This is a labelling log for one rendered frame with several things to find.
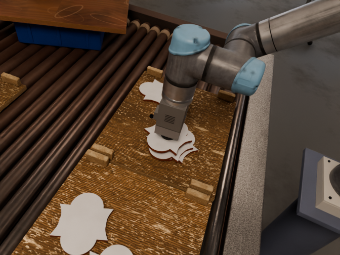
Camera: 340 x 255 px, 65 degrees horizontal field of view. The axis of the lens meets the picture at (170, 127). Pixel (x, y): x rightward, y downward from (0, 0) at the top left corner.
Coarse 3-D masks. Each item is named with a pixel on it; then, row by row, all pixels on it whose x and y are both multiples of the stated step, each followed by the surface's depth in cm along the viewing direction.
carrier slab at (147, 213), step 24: (96, 168) 67; (120, 168) 68; (72, 192) 62; (96, 192) 63; (120, 192) 64; (144, 192) 65; (168, 192) 66; (48, 216) 58; (120, 216) 60; (144, 216) 61; (168, 216) 62; (192, 216) 63; (24, 240) 54; (48, 240) 54; (120, 240) 57; (144, 240) 57; (168, 240) 58; (192, 240) 59
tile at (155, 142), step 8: (152, 128) 74; (184, 128) 76; (152, 136) 72; (160, 136) 72; (184, 136) 74; (152, 144) 70; (160, 144) 71; (168, 144) 71; (176, 144) 71; (160, 152) 70; (176, 152) 70
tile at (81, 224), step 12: (60, 204) 59; (72, 204) 59; (84, 204) 60; (96, 204) 60; (72, 216) 57; (84, 216) 58; (96, 216) 58; (108, 216) 59; (60, 228) 55; (72, 228) 56; (84, 228) 56; (96, 228) 57; (60, 240) 54; (72, 240) 54; (84, 240) 55; (96, 240) 55; (72, 252) 53; (84, 252) 53
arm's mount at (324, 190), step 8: (320, 160) 88; (328, 160) 85; (320, 168) 85; (328, 168) 83; (320, 176) 83; (328, 176) 81; (320, 184) 80; (328, 184) 79; (320, 192) 78; (328, 192) 76; (320, 200) 76; (328, 200) 74; (336, 200) 75; (320, 208) 77; (328, 208) 76; (336, 208) 74; (336, 216) 76
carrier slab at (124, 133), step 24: (144, 72) 97; (216, 96) 94; (120, 120) 79; (144, 120) 81; (192, 120) 84; (216, 120) 86; (120, 144) 74; (144, 144) 75; (216, 144) 79; (144, 168) 70; (168, 168) 71; (192, 168) 72; (216, 168) 73
